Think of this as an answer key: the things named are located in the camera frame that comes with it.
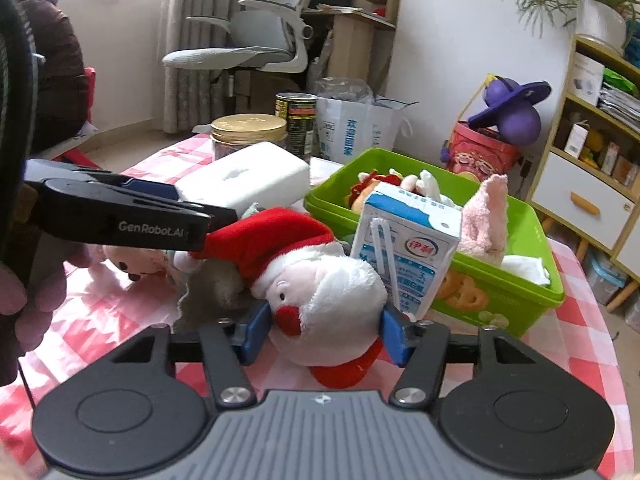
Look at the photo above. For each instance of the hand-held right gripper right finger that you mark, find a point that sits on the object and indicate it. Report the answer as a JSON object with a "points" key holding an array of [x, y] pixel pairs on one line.
{"points": [[395, 336]]}

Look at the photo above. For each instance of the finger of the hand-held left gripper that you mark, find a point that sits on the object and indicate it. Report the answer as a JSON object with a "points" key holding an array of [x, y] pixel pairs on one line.
{"points": [[150, 189], [125, 220]]}

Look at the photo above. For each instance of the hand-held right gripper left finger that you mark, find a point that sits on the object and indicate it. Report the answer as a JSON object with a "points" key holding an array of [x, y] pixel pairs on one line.
{"points": [[254, 331]]}

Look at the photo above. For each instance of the santa plush toy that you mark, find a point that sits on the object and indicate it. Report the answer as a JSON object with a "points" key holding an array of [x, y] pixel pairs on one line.
{"points": [[325, 290]]}

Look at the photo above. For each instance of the green plastic box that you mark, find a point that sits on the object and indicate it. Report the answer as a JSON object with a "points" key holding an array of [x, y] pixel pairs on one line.
{"points": [[505, 290]]}

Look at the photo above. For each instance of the person's left hand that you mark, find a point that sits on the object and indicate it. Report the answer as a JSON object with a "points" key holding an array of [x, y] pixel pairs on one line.
{"points": [[35, 325]]}

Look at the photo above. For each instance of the small pink plush toy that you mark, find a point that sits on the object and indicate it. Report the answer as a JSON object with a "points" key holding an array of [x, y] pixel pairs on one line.
{"points": [[135, 260]]}

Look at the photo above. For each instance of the dark brown jacket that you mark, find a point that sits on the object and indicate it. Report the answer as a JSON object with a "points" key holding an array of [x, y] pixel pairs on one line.
{"points": [[55, 75]]}

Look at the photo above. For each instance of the blue white milk carton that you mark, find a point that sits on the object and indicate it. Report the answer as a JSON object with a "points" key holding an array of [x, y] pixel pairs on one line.
{"points": [[405, 250]]}

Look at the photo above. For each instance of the pink checked tablecloth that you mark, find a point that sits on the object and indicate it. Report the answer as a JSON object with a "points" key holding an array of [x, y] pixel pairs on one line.
{"points": [[120, 315]]}

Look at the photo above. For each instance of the white rectangular box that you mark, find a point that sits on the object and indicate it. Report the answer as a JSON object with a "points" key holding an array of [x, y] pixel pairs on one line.
{"points": [[250, 175]]}

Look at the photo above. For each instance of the gold lid glass jar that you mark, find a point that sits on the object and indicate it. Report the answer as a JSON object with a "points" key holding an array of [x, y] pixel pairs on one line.
{"points": [[247, 132]]}

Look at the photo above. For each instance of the white crumpled tissue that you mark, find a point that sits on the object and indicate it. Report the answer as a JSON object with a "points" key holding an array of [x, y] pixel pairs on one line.
{"points": [[525, 269]]}

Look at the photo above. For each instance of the red white plush doll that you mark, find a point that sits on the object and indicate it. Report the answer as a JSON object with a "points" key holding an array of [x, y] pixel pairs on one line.
{"points": [[380, 185]]}

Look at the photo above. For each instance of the black yellow tin can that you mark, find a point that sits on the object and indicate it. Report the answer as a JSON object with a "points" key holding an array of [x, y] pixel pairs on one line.
{"points": [[297, 125]]}

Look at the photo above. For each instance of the grey office chair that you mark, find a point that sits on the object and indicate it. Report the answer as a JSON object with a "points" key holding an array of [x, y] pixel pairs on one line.
{"points": [[260, 45]]}

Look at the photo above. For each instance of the beige curtain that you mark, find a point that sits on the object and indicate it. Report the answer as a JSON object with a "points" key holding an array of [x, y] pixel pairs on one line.
{"points": [[200, 0]]}

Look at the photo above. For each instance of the pink round bucket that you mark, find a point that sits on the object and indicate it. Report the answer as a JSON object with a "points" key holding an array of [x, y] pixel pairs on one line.
{"points": [[480, 152]]}

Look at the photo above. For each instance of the white paper bag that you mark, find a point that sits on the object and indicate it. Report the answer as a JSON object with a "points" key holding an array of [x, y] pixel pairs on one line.
{"points": [[360, 130]]}

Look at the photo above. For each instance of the clear plastic storage box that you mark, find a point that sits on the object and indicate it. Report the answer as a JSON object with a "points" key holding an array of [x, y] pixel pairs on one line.
{"points": [[602, 277]]}

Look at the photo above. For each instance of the clear plastic bag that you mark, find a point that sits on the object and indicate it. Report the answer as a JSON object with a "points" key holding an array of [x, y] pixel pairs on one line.
{"points": [[342, 90]]}

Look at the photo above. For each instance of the wooden shelf cabinet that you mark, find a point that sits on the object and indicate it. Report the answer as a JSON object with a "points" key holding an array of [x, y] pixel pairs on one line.
{"points": [[575, 190]]}

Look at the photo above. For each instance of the wooden desk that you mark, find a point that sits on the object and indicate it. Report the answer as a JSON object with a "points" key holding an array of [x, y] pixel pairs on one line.
{"points": [[355, 40]]}

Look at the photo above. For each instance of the purple hopper ball toy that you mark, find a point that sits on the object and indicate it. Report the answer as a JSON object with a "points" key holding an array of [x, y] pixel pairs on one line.
{"points": [[515, 110]]}

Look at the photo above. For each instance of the green potted plant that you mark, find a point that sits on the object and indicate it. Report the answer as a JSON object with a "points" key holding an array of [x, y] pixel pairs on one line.
{"points": [[597, 15]]}

